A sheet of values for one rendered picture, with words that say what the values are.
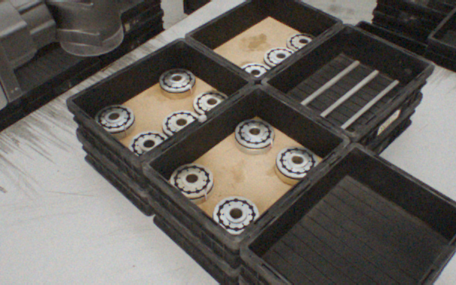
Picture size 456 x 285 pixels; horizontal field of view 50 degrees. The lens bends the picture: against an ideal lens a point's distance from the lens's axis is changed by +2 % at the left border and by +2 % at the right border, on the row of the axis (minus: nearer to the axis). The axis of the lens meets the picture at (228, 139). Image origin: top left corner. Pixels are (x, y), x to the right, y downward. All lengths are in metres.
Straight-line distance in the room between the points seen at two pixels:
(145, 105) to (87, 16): 0.83
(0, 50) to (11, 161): 0.99
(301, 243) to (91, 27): 0.69
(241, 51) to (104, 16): 1.01
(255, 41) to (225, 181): 0.59
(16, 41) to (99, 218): 0.82
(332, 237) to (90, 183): 0.67
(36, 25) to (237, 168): 0.75
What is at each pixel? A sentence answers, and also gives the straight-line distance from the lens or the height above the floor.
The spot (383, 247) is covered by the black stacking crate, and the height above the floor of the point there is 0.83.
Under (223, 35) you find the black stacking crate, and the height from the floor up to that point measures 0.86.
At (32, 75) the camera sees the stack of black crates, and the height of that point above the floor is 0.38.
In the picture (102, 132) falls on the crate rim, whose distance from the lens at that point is 1.19.
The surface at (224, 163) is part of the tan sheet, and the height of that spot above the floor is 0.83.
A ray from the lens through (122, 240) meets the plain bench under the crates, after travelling 1.26.
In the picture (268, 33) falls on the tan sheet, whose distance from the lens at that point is 1.65.
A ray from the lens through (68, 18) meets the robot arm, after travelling 0.59.
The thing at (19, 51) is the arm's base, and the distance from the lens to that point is 0.56.
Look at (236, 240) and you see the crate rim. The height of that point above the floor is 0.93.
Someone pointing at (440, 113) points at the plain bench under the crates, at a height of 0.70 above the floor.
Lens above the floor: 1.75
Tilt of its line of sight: 46 degrees down
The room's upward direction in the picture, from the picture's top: 1 degrees clockwise
